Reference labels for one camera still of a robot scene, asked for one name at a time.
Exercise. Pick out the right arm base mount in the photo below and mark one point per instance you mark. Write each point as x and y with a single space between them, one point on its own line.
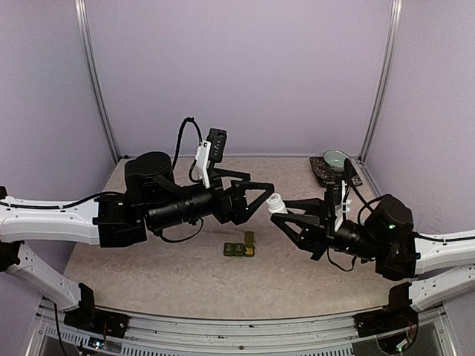
382 321

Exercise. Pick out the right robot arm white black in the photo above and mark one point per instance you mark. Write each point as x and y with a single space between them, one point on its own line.
429 268

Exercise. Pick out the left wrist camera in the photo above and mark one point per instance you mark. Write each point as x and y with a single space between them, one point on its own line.
217 138

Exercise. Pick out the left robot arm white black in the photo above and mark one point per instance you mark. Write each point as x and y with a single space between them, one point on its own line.
151 203

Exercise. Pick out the aluminium frame post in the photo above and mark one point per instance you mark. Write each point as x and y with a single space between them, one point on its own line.
384 78
80 8

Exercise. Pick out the black patterned tray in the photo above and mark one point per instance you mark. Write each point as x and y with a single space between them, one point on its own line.
323 171

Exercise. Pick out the green pill organizer box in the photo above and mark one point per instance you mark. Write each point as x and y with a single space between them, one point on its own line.
241 249

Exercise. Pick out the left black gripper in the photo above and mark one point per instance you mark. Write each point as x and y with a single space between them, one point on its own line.
238 213

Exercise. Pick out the pale green bowl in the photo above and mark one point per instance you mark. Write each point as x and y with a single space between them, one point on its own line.
335 159

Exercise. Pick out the front aluminium rail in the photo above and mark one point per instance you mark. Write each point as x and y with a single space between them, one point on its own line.
147 334

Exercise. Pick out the white pill bottle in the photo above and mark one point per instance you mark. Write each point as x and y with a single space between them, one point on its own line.
275 204

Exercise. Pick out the right aluminium frame post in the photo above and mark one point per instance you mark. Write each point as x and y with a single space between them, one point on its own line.
384 78

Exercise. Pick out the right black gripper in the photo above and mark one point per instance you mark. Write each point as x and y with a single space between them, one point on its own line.
318 232

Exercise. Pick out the left aluminium frame post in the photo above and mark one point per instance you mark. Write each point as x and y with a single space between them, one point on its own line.
80 8

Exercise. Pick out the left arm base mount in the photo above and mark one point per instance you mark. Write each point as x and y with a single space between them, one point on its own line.
106 323

